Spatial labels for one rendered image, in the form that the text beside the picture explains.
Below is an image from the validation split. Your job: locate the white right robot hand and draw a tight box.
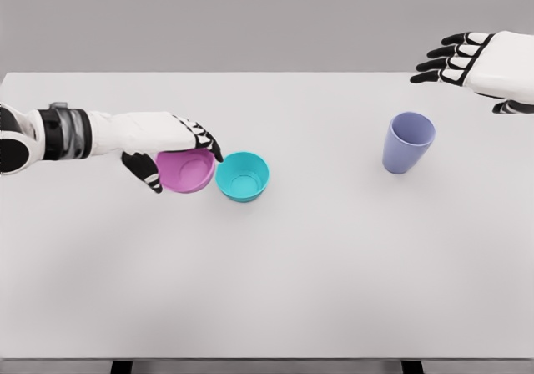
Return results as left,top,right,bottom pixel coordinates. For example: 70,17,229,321
410,30,534,115

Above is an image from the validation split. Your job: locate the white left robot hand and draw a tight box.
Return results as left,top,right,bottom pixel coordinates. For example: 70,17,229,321
108,111,224,195

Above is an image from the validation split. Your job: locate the pink bowl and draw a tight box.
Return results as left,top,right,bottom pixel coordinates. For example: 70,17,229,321
154,148,217,195

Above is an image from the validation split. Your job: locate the teal bowl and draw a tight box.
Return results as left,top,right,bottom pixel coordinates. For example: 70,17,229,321
214,151,271,204

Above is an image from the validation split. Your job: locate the lavender cup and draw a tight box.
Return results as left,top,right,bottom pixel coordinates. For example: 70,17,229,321
381,112,436,176

